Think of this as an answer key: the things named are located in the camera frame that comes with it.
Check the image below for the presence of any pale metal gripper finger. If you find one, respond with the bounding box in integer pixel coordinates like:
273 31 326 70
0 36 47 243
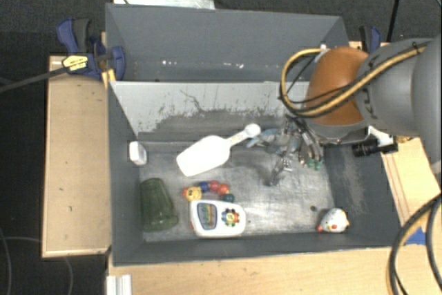
278 155 294 181
269 158 285 187

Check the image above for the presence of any blue-grey plastic toy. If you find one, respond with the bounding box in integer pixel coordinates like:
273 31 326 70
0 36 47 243
245 129 288 153

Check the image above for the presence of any colourful bead rattle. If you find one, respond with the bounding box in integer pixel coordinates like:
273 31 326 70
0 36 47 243
182 180 236 204

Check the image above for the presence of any white plastic scoop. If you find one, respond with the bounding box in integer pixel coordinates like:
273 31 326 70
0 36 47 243
175 123 262 178

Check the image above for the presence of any white toy chicken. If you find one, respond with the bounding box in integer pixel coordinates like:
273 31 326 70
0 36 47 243
316 207 350 234

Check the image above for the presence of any white toy music player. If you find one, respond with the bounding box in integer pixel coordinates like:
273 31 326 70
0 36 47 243
189 199 247 238

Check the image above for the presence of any grey metal bin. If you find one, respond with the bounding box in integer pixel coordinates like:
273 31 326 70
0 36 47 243
104 3 403 266

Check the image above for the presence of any dark green cup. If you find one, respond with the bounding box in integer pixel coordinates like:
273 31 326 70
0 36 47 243
139 177 180 233

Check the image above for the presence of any small white box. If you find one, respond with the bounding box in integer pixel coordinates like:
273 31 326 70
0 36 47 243
128 140 148 166

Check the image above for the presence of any pale wood board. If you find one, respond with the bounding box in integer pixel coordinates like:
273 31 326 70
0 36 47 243
41 55 113 258

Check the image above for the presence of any black cylinder on white bracket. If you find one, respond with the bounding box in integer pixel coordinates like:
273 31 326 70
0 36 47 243
351 125 399 158

